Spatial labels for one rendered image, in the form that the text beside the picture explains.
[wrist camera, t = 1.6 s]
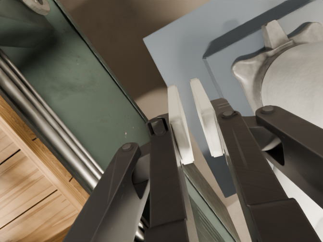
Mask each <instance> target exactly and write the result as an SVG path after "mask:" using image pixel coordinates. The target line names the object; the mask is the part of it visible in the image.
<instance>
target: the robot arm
mask: <svg viewBox="0 0 323 242"><path fill-rule="evenodd" d="M261 29H262V34H263V39H264V44H265V49H266V50H264V51H262V52H260V53H258V54H256V55H254V56H252V57H250V58H248V59H244V60H238V61H235V62H234V63H233V64H232V66H231V73H232V75H233V76H234V77H235V78H236V79H237V80H238V81H239V83H240V85H241V87H242V89H243V92H244V94H245V96H246V98H247V101H248V103H249V105H250V108H251V110H252V112H253V115H254V116H242V115H241V114H240V112H238V111H236V110H233V108H232V107H231V105H230V104H229V103H228V101H227V100H226V99H224V98H218V99H215V100H211V101H209V99H208V97H207V95H206V93H205V91H204V89H203V87H202V85H201V83H200V81H199V79H197V78H194V79H191V81H189V82H190V86H191V90H192V93H193V97H194V101H195V105H196V108H197V112H198V115H199V119H200V122H201V125H202V128H203V131H204V134H205V137H206V140H207V143H208V146H209V149H210V152H211V156H214V157H218V156H222V155H223V153H225V158H226V162H227V166H228V167H229V169H230V173H231V176H232V179H233V182H234V185H235V189H236V193H237V196H238V199H239V202H240V205H241V208H242V211H243V215H244V218H245V221H246V224H247V228H248V231H249V234H250V237H251V241H252V242H323V25H322V24H321V23H319V22H313V23H309V24H307V25H305V26H304V27H303V28H302V29H301V30H300V31H299V32H298V33H296V34H295V35H293V36H291V37H289V38H288V37H287V35H286V34H285V32H284V31H283V29H282V27H281V26H280V24H279V22H278V21H277V20H276V19H273V20H272V21H271V22H267V23H265V24H263V25H262V26H261ZM168 110H169V113H166V114H162V115H159V116H157V117H155V118H153V119H151V120H149V121H148V122H146V128H147V130H148V133H149V136H150V141H149V142H148V143H146V144H144V145H142V146H139V145H138V143H136V142H130V143H126V144H124V145H122V146H121V147H120V148H119V149H118V150H117V152H116V153H115V155H114V156H113V158H112V160H111V161H110V163H109V165H108V166H107V168H106V170H105V171H104V173H103V175H102V176H101V178H100V180H99V181H98V183H97V185H96V186H95V188H94V190H93V191H92V193H91V195H90V196H89V198H88V199H87V201H86V203H85V204H84V206H83V208H82V209H81V211H80V213H79V214H78V216H77V218H76V219H75V221H74V222H73V224H72V226H71V227H70V229H69V231H68V232H67V234H66V236H65V237H64V239H63V241H62V242H133V241H134V238H135V235H136V232H137V229H138V225H139V222H140V219H141V216H142V213H143V210H144V207H145V203H146V200H147V197H148V194H149V191H150V227H149V228H147V229H145V233H144V242H199V240H198V235H197V230H196V226H195V222H194V217H193V212H192V208H191V203H190V199H189V194H188V190H187V185H186V180H185V175H184V171H183V166H182V163H183V164H184V165H185V164H189V163H193V161H194V157H193V152H192V147H191V142H190V138H189V133H188V128H187V123H186V117H185V113H184V110H183V106H182V103H181V99H180V96H179V93H178V89H177V86H176V85H175V84H174V85H170V86H169V87H168ZM267 160H269V161H270V162H271V163H272V164H273V169H272V168H271V166H270V164H269V163H268V161H267Z"/></svg>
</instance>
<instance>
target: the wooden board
mask: <svg viewBox="0 0 323 242"><path fill-rule="evenodd" d="M36 137H37V136H36V135H35V134H34V133H33V131H32V130H31V129H30V128H29V127H28V126H27V125H26V124H25V122H24V121H23V120H22V119H21V118H20V117H19V116H18V115H17V113H16V112H15V111H14V110H13V109H12V108H11V107H10V106H9V104H8V103H7V102H6V101H5V100H4V99H3V98H2V97H1V95H0V164H1V163H2V162H4V161H5V160H6V159H8V158H9V157H10V156H12V155H13V154H14V153H16V152H17V151H19V150H20V151H19V152H17V153H16V154H15V155H13V156H12V157H10V158H9V159H8V160H6V161H5V162H4V163H2V164H1V165H0V242H62V241H63V239H64V237H65V236H66V234H67V232H68V231H69V229H70V227H71V226H72V224H73V222H74V221H75V219H76V218H77V216H78V214H79V213H80V211H81V209H82V208H83V206H84V204H85V203H86V201H87V199H88V198H89V196H90V195H89V194H88V193H87V192H86V191H85V190H84V188H83V187H82V186H81V185H80V184H79V183H78V182H77V181H76V179H75V178H74V177H73V178H72V175H71V174H70V173H69V172H68V170H67V169H66V168H65V167H64V166H63V165H62V164H61V163H60V161H59V160H58V159H57V158H56V157H55V156H54V155H53V154H52V153H51V152H50V151H49V149H48V148H47V147H46V146H45V145H44V144H43V143H42V142H41V140H40V139H39V138H37V139H35V138H36ZM34 139H35V140H34ZM32 140H34V141H32Z"/></svg>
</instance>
